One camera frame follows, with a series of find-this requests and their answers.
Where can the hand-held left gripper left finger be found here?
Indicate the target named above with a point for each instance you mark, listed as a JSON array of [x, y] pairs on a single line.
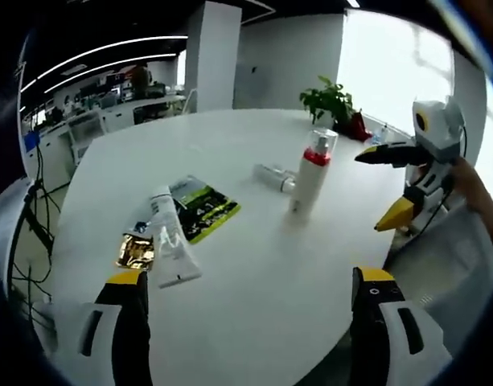
[[109, 325]]

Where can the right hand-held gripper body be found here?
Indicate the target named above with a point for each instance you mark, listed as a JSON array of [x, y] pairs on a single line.
[[441, 132]]

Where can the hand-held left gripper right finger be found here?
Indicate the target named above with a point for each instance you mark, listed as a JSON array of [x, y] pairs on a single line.
[[391, 321]]

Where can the gold foil skincare sachet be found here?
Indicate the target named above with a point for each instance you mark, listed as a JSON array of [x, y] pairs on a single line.
[[135, 251]]

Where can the red-collared white skincare bottle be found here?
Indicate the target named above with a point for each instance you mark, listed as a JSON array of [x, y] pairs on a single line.
[[308, 181]]

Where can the white skincare tube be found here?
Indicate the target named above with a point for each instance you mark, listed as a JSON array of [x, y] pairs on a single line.
[[169, 241]]

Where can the small clear-capped skincare bottle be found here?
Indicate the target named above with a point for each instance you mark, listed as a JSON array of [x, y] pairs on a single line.
[[287, 183], [268, 172]]

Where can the green black skincare sachet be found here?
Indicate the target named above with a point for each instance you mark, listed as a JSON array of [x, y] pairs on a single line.
[[214, 209]]

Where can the small clear pump bottle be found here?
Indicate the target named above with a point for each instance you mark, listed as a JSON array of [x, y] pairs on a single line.
[[385, 132]]

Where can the person's right hand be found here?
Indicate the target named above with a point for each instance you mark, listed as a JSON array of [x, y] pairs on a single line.
[[467, 181]]

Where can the small blue packet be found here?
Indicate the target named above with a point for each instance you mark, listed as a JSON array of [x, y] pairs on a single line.
[[375, 140]]

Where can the red bag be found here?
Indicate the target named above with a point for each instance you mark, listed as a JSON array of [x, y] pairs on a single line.
[[358, 128]]

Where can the white mesh office chair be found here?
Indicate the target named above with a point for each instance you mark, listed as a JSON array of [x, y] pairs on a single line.
[[451, 273]]

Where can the green potted plant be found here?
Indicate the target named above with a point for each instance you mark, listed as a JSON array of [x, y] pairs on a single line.
[[326, 96]]

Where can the black laptop stand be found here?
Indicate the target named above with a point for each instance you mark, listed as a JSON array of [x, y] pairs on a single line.
[[40, 227]]

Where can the white plastic chair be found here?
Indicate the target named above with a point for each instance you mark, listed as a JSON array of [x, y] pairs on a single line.
[[191, 102]]

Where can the white office desk row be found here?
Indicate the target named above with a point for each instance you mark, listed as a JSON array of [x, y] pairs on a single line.
[[117, 116]]

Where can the long ceiling light strip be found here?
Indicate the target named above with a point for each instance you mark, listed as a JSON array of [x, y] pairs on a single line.
[[129, 61], [129, 43]]

